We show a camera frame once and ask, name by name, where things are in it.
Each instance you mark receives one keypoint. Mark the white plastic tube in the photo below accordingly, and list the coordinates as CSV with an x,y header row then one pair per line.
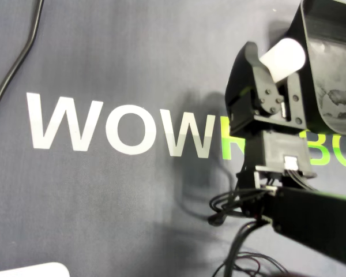
x,y
285,57

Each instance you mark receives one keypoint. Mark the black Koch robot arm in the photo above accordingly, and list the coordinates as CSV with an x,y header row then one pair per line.
x,y
320,219

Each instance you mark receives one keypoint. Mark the white desk lamp base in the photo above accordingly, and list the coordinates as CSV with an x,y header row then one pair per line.
x,y
31,271

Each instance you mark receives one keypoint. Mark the dark grey printed desk mat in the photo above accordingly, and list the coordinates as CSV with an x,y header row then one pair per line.
x,y
103,202

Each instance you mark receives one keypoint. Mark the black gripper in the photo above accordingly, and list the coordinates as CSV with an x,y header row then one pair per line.
x,y
243,115

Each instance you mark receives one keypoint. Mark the black plastic tray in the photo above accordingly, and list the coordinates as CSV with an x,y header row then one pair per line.
x,y
334,72

